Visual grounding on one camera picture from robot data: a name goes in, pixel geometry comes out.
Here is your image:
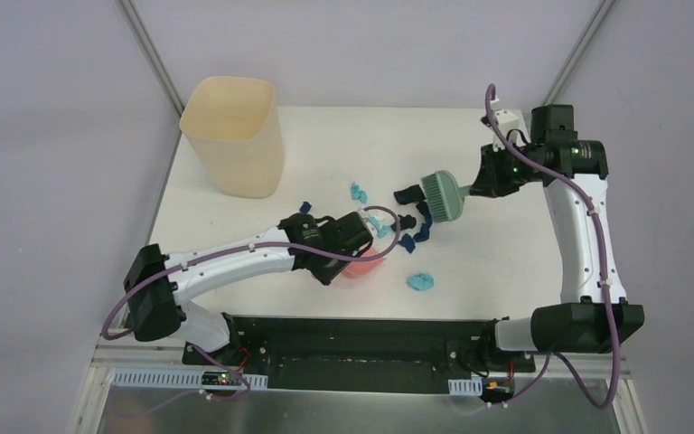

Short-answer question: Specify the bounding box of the dark blue paper scrap small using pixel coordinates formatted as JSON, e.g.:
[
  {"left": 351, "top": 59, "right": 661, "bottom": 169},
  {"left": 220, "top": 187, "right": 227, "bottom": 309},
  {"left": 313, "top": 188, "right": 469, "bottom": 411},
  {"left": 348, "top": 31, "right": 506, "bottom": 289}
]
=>
[{"left": 298, "top": 202, "right": 312, "bottom": 214}]

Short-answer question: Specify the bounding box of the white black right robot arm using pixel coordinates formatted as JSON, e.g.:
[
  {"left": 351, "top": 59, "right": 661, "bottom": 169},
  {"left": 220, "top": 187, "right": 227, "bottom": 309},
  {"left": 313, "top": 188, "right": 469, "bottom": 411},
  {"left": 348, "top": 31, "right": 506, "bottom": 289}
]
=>
[{"left": 469, "top": 105, "right": 645, "bottom": 371}]

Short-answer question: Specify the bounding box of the light blue paper scrap lower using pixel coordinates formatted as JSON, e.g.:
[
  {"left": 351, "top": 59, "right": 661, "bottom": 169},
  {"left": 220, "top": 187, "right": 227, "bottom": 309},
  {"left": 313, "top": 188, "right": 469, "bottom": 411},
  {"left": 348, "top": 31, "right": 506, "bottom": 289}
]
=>
[{"left": 406, "top": 273, "right": 435, "bottom": 292}]

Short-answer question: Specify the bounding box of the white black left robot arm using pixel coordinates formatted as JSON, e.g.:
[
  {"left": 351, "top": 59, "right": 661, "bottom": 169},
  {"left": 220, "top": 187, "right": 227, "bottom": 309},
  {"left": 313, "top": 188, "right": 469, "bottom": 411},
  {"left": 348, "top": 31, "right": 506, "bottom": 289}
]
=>
[{"left": 124, "top": 212, "right": 373, "bottom": 366}]

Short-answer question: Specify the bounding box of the right white cable duct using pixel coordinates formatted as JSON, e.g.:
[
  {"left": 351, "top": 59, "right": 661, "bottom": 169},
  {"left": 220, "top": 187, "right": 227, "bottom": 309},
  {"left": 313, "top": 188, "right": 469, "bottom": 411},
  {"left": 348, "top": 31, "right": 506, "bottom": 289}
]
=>
[{"left": 447, "top": 377, "right": 483, "bottom": 397}]

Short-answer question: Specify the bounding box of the white blue paper scrap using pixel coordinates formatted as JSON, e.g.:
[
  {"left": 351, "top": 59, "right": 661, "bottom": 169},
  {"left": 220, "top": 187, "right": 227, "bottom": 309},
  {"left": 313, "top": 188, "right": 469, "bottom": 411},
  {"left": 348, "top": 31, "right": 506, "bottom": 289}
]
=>
[{"left": 369, "top": 215, "right": 394, "bottom": 239}]

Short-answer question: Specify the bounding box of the left white cable duct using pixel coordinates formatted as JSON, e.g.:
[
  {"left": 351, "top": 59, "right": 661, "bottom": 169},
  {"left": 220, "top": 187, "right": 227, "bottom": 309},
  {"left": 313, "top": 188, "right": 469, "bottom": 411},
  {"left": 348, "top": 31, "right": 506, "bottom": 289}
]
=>
[{"left": 111, "top": 368, "right": 268, "bottom": 391}]

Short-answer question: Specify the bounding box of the light blue paper scrap upper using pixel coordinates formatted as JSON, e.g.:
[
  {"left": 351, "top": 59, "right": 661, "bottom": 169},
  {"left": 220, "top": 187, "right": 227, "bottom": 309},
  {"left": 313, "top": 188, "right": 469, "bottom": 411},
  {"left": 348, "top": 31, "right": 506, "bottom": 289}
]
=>
[{"left": 350, "top": 183, "right": 369, "bottom": 205}]

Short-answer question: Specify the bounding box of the beige plastic waste bin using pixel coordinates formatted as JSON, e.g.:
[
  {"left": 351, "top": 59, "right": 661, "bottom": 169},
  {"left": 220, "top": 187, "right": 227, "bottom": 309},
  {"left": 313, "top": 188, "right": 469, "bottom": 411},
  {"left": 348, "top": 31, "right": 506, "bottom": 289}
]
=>
[{"left": 180, "top": 76, "right": 286, "bottom": 199}]

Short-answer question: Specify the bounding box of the white cable duct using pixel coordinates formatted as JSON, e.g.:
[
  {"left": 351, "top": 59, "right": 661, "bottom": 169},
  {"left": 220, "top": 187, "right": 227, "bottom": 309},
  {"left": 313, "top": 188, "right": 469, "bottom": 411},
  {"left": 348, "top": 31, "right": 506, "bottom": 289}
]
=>
[
  {"left": 111, "top": 368, "right": 268, "bottom": 391},
  {"left": 447, "top": 377, "right": 483, "bottom": 397}
]

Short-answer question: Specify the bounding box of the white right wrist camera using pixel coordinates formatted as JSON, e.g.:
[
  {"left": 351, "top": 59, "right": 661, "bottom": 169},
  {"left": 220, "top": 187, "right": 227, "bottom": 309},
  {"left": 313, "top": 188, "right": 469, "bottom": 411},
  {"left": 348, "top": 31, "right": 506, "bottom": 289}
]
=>
[{"left": 481, "top": 108, "right": 521, "bottom": 143}]

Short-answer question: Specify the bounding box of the dark blue paper scrap long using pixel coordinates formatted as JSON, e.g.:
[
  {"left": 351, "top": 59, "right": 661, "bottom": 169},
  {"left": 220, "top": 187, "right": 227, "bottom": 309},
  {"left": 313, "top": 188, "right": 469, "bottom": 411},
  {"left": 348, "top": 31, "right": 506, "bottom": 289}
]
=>
[{"left": 399, "top": 212, "right": 434, "bottom": 253}]

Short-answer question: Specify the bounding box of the light blue paper scrap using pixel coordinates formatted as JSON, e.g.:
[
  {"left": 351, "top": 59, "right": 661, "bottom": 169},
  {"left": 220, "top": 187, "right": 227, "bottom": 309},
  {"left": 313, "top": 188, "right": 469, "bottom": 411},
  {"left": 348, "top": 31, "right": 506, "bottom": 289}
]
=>
[
  {"left": 406, "top": 273, "right": 435, "bottom": 292},
  {"left": 350, "top": 183, "right": 369, "bottom": 205}
]

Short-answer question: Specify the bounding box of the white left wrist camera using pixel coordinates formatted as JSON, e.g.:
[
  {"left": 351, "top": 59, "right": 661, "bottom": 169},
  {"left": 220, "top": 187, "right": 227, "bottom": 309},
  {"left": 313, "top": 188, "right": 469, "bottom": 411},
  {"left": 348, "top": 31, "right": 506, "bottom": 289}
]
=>
[{"left": 360, "top": 210, "right": 385, "bottom": 238}]

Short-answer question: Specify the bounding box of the pink plastic dustpan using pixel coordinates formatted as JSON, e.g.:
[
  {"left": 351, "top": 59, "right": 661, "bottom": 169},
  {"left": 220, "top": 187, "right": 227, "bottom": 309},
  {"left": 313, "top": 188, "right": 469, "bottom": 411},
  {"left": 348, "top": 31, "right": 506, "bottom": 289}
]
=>
[{"left": 341, "top": 258, "right": 385, "bottom": 279}]

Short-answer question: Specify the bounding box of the black paper scrap large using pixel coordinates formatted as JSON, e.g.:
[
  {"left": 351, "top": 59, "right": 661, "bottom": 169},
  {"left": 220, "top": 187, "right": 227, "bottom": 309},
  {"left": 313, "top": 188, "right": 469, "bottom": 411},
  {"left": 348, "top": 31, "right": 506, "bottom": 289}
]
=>
[{"left": 393, "top": 184, "right": 426, "bottom": 205}]

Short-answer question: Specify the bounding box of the green hand brush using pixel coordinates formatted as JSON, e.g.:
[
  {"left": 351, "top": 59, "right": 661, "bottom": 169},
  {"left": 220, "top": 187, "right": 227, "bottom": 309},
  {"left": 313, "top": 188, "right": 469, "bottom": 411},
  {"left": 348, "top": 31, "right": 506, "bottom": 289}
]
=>
[{"left": 420, "top": 170, "right": 470, "bottom": 223}]

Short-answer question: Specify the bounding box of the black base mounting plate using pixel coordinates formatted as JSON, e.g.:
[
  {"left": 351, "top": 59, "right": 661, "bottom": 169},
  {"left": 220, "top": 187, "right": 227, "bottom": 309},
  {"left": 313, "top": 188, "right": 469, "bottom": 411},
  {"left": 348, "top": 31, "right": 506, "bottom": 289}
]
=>
[{"left": 212, "top": 315, "right": 536, "bottom": 394}]

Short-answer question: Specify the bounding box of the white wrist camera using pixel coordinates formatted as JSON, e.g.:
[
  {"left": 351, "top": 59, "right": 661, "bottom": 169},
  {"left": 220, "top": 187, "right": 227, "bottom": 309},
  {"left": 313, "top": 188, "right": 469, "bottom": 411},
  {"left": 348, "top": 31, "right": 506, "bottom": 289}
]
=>
[
  {"left": 360, "top": 210, "right": 385, "bottom": 238},
  {"left": 481, "top": 108, "right": 521, "bottom": 143}
]

